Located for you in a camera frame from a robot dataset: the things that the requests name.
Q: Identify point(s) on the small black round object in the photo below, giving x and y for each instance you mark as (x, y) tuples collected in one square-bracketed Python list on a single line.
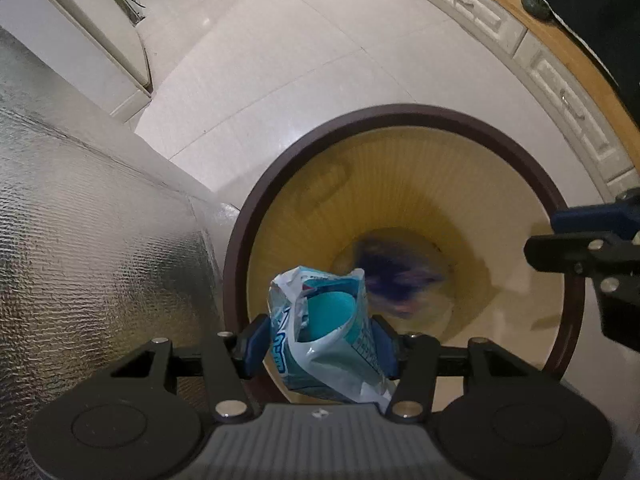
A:
[(536, 5)]

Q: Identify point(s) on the purple snack packet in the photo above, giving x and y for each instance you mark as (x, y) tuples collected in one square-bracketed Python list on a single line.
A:
[(395, 275)]

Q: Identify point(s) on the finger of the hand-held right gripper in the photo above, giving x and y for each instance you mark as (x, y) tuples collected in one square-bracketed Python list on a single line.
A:
[(560, 252), (590, 217)]

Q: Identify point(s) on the white refrigerator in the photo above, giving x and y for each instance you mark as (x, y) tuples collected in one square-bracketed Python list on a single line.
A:
[(75, 25)]

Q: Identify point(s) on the silver embossed foil sheet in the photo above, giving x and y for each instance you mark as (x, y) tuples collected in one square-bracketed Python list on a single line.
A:
[(75, 235)]

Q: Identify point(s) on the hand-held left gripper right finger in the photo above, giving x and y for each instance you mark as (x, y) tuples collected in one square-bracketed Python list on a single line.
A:
[(386, 352)]

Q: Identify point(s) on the teal white snack packet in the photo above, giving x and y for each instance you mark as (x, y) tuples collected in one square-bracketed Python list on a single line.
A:
[(325, 355)]

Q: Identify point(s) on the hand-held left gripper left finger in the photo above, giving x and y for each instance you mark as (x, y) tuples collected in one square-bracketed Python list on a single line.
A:
[(256, 342)]

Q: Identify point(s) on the round brown-rimmed trash bin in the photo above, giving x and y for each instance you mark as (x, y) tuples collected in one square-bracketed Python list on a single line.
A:
[(400, 185)]

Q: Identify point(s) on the dark printed mat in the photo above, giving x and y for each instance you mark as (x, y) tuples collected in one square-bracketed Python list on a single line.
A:
[(600, 5)]

